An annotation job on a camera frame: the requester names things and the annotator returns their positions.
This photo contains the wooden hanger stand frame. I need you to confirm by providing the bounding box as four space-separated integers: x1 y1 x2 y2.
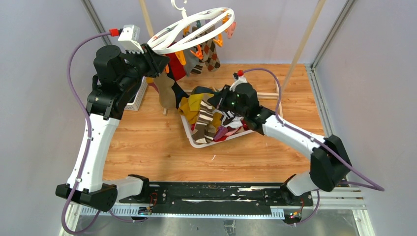
139 0 329 120

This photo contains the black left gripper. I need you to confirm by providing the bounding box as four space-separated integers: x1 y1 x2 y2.
119 43 170 91

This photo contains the argyle brown hanging sock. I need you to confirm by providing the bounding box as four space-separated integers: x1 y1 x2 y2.
200 39 221 72

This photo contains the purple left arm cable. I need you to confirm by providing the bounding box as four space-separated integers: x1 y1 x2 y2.
60 31 144 236

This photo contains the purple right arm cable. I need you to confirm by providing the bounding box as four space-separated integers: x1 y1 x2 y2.
242 67 386 226

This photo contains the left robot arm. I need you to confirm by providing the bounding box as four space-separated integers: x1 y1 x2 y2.
55 44 170 212

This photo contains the white sock basket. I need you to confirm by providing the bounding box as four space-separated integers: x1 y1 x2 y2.
179 86 258 149

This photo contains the purple maroon mustard hanging sock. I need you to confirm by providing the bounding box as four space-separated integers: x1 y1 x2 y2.
146 77 159 93

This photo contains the red hanging sock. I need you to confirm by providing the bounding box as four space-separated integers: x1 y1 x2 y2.
166 53 186 81

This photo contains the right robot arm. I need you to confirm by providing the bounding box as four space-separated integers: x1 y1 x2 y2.
208 83 351 205

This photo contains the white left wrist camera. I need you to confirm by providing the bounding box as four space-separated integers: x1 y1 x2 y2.
118 25 144 54

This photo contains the mustard yellow sock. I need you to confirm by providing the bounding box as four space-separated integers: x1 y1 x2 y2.
178 93 214 124

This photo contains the small white perforated basket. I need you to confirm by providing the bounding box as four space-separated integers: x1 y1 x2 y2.
125 77 148 111

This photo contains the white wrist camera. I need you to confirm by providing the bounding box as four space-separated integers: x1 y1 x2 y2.
118 25 144 54
229 70 247 91

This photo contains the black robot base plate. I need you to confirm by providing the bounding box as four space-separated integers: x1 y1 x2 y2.
120 182 313 217

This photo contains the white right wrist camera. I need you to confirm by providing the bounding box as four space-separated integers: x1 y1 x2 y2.
229 70 247 91

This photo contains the white round clip hanger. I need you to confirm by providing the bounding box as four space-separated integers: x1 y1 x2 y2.
148 0 237 55

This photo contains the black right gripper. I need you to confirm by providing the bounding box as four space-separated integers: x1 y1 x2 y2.
208 85 247 118

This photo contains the brown white striped sock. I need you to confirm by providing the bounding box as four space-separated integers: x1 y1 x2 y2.
192 100 216 144

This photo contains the purple sock in basket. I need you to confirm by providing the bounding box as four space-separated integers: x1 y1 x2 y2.
213 126 229 142

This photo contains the red sock in basket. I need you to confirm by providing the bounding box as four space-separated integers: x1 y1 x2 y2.
217 126 252 142

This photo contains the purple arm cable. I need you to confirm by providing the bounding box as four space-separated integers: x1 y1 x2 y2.
242 67 386 226
60 31 144 236

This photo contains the tan brown sock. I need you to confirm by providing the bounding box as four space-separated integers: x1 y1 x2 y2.
153 72 176 109

